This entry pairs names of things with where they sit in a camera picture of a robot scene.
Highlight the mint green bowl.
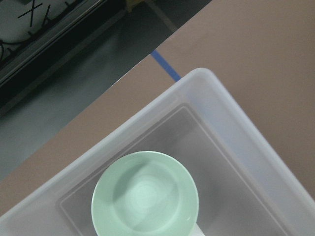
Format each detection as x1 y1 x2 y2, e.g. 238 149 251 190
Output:
91 151 199 236

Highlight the clear plastic storage box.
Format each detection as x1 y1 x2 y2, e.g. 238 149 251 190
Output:
0 68 315 236

